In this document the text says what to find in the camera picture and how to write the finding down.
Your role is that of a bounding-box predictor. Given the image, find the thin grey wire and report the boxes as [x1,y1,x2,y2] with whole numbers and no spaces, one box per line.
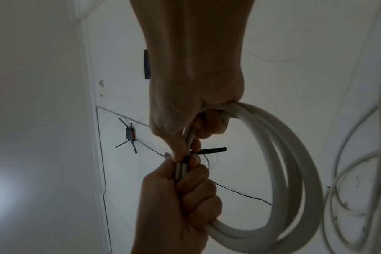
[134,139,166,157]

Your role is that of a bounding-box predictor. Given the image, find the thin black wire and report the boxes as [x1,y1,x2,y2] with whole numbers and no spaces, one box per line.
[214,182,273,206]

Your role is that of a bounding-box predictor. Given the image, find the black cable strap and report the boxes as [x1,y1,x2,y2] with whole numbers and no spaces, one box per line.
[182,147,227,165]

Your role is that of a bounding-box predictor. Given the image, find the black router with antennas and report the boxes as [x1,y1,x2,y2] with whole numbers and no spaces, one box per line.
[115,118,139,154]

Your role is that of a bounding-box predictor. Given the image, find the person's left hand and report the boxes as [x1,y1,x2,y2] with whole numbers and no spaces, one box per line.
[140,153,223,239]

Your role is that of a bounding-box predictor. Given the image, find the person's left forearm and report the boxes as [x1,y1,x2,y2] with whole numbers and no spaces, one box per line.
[130,233,210,254]

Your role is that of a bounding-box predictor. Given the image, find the white cable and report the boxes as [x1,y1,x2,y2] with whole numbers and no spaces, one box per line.
[175,102,325,249]

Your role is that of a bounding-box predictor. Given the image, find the black wall panel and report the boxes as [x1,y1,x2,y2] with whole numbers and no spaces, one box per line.
[144,49,152,80]

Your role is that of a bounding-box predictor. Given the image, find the person's right hand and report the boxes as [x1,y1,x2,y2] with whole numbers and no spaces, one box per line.
[128,0,256,163]

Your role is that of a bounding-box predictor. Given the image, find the loose white cables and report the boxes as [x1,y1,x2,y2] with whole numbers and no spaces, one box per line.
[322,72,381,254]

